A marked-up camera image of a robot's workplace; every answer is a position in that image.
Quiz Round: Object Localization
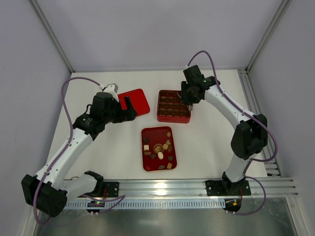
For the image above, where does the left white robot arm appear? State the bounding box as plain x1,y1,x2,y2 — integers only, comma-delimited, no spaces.
22,92,137,217

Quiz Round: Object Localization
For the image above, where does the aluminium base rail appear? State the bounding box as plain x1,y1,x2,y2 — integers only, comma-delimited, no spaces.
117,177,298,197

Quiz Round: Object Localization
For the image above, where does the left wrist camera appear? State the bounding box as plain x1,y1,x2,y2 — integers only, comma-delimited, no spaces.
102,83,119,96

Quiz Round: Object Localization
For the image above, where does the right aluminium frame post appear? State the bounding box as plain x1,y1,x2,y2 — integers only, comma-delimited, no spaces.
246,0,292,73

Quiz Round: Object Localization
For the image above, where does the red tin lid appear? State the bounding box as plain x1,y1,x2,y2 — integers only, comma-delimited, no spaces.
118,88,150,116

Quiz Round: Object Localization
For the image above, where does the white slotted cable duct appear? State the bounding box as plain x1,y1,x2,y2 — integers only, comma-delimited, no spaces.
64,198,225,210

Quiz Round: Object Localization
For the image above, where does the red lacquer tray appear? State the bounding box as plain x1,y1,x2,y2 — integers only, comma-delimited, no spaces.
141,126,177,172

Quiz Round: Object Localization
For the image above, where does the red chocolate box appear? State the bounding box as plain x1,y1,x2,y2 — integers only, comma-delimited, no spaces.
157,90,191,124

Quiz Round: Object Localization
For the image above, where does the white oval chocolate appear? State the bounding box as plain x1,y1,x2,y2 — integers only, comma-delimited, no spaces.
157,152,164,160

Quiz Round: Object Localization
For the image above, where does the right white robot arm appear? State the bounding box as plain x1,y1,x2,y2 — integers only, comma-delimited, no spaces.
181,65,268,195

